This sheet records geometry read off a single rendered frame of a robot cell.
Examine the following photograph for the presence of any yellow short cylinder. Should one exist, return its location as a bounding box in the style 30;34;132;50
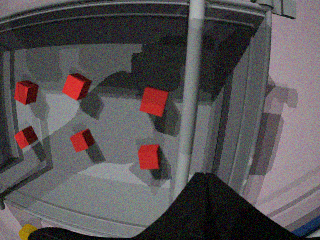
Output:
19;224;37;240

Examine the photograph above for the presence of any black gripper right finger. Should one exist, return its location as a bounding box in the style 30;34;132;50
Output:
204;172;320;240

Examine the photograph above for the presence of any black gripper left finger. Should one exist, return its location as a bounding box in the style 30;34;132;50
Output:
27;172;208;240

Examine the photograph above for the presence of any grey plastic tray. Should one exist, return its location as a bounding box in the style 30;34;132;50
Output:
0;0;297;239

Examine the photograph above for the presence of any small red block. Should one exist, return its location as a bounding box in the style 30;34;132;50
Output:
63;73;92;101
13;125;37;149
13;80;39;105
137;144;161;169
140;87;168;117
69;129;95;152

